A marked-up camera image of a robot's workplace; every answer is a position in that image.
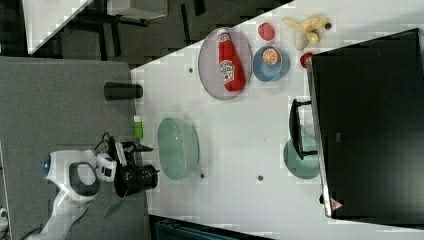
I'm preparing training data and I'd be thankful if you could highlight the purple round plate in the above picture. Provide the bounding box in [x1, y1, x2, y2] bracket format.
[198, 28, 252, 100]

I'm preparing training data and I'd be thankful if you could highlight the red ketchup bottle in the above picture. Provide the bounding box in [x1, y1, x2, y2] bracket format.
[217, 29, 246, 92]

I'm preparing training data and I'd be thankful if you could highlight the small red tomato toy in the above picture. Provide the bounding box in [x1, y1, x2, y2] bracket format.
[300, 52, 313, 69]

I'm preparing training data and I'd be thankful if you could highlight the peeled banana toy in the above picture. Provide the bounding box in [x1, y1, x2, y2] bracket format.
[282, 16, 329, 44]

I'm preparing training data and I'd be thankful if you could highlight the orange slice toy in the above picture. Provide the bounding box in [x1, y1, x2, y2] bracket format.
[262, 47, 281, 65]

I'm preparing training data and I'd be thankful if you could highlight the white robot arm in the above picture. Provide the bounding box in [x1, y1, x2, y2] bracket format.
[22, 143, 158, 240]

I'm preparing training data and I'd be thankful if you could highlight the black cylinder post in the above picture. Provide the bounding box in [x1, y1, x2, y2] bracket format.
[104, 82, 143, 101]

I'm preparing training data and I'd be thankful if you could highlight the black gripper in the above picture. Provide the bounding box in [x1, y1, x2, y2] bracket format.
[115, 142, 154, 166]

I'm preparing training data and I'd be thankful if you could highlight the red strawberry toy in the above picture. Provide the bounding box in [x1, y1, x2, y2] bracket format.
[258, 23, 275, 41]

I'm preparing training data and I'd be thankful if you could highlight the green white bottle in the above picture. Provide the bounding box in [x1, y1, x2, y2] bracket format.
[133, 115, 143, 139]

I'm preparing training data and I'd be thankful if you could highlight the teal round plate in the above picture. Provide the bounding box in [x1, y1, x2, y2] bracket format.
[283, 127, 320, 179]

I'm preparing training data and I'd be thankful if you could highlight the black toaster oven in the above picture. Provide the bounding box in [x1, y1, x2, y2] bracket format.
[289, 28, 424, 229]

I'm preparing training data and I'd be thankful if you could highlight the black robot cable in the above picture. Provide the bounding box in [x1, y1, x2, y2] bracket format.
[94, 132, 116, 154]

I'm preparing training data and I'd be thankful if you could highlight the grey egg toy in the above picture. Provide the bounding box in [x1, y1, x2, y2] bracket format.
[294, 31, 309, 51]

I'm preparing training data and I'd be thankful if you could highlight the blue bowl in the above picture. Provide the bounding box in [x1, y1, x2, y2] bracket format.
[252, 46, 290, 82]

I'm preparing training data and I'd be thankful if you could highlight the white side table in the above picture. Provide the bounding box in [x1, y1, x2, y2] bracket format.
[21, 0, 94, 55]

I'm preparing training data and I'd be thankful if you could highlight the black pot with handle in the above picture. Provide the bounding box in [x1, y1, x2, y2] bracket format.
[114, 165, 159, 198]

